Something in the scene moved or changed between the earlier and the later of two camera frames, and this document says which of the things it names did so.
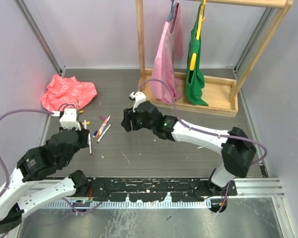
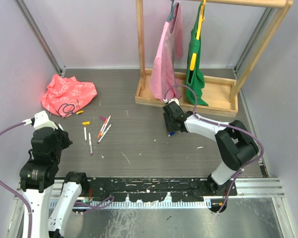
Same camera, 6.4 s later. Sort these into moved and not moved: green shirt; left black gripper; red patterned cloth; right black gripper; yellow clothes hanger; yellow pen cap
Moved: left black gripper; right black gripper
Not moved: yellow pen cap; red patterned cloth; green shirt; yellow clothes hanger
